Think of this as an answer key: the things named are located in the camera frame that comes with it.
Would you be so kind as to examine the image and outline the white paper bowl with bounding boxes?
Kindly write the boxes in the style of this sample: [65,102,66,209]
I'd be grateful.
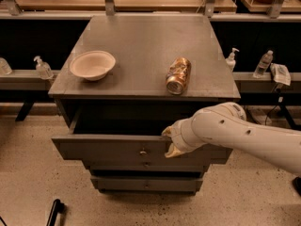
[70,51,116,81]

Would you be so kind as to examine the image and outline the wooden desk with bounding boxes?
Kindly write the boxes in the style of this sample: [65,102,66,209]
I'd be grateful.
[16,0,205,12]
[238,0,301,13]

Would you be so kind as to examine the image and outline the wooden desk top left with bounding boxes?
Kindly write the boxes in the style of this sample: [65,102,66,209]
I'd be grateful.
[16,0,205,12]

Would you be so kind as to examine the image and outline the grey top drawer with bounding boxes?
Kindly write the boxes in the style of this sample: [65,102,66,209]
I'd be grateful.
[52,104,231,165]

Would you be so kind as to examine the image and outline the wooden desk top right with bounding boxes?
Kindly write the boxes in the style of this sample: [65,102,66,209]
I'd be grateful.
[238,0,301,13]

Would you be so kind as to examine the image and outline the black object at bottom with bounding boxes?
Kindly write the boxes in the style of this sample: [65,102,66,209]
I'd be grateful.
[46,199,65,226]

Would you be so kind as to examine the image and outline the grey drawer cabinet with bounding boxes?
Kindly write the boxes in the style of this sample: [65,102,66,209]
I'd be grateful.
[49,14,240,179]

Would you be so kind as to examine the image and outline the clear water bottle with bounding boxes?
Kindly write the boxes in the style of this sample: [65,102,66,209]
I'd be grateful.
[253,50,274,78]

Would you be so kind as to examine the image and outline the black cable on floor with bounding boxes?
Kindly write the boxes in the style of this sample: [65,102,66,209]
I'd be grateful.
[263,105,280,126]

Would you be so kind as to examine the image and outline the clear sanitizer pump bottle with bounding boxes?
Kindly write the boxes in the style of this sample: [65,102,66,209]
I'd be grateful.
[34,56,54,80]

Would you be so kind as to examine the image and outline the crumpled white packet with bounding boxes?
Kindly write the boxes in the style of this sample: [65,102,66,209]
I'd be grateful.
[270,63,291,86]

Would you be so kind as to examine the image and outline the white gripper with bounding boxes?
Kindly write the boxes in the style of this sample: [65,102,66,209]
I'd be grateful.
[161,119,204,158]

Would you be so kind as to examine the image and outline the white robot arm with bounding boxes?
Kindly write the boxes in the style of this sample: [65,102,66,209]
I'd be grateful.
[162,103,301,176]

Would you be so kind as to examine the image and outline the white sanitizer pump bottle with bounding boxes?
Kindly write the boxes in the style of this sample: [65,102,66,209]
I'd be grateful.
[226,48,238,71]

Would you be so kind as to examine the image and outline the crushed orange soda can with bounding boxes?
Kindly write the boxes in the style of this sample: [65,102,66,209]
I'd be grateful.
[166,57,191,95]

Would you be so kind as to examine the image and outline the grey bottom drawer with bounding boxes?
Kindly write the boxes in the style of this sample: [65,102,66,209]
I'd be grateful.
[90,176,202,193]

